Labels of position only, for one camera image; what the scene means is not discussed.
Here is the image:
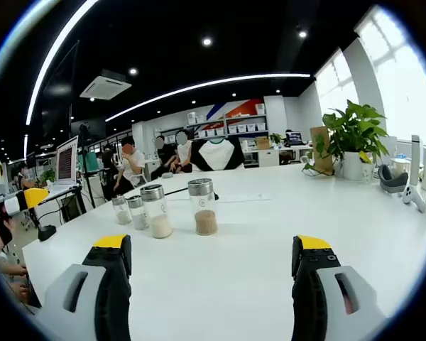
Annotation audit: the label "large bright window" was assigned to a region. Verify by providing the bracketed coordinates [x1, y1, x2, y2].
[354, 4, 426, 152]
[315, 47, 360, 134]

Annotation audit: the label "round ceiling spotlights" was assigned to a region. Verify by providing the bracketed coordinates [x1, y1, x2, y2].
[0, 30, 308, 145]

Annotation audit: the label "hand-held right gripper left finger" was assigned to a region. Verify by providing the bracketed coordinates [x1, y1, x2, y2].
[35, 233, 133, 341]

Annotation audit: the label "open silver laptop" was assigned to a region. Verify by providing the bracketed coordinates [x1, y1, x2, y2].
[54, 136, 81, 188]

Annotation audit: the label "tall seasoning bottle white grains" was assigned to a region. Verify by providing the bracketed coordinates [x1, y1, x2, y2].
[139, 184, 174, 239]

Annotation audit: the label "tall seasoning bottle brown contents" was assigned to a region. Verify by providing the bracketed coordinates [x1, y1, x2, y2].
[187, 178, 219, 236]

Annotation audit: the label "black power cable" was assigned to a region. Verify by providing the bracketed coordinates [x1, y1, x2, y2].
[165, 187, 219, 200]

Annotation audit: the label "dark hanging monitor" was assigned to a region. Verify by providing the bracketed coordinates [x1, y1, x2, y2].
[70, 116, 107, 139]

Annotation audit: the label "small seasoning bottle cream contents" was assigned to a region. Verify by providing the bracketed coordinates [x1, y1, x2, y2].
[111, 194, 133, 225]

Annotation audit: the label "white mug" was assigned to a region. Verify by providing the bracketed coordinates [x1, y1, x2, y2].
[361, 162, 376, 184]

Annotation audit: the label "black tripod stand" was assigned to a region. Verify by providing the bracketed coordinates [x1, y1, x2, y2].
[78, 122, 96, 211]

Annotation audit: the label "black laptop stand desk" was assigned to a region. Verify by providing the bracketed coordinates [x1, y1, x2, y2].
[38, 183, 93, 223]

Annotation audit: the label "long ceiling light strip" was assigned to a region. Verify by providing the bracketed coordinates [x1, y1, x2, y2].
[23, 0, 101, 126]
[105, 73, 312, 123]

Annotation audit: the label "black and white shirt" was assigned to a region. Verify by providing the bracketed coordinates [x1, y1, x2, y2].
[190, 138, 246, 174]

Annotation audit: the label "row of white storage bins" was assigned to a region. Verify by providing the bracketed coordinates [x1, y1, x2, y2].
[187, 103, 267, 139]

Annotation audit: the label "metal storage shelf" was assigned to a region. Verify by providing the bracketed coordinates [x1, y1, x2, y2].
[185, 102, 270, 140]

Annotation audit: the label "glass kettle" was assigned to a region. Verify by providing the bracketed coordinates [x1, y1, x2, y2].
[389, 156, 412, 175]

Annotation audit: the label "small seasoning bottle white contents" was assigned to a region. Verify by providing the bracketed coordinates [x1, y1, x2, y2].
[126, 195, 151, 231]

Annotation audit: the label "teal board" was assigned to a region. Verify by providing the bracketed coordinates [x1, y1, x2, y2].
[78, 148, 99, 172]

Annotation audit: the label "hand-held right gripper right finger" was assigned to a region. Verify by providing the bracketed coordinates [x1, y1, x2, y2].
[291, 234, 390, 341]

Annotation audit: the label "ceiling air conditioner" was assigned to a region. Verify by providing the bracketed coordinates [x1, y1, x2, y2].
[80, 68, 133, 100]

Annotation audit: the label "grey headset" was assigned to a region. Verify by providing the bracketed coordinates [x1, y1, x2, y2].
[377, 163, 410, 195]

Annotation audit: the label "white handheld controller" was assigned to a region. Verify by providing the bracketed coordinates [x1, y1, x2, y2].
[401, 185, 426, 214]

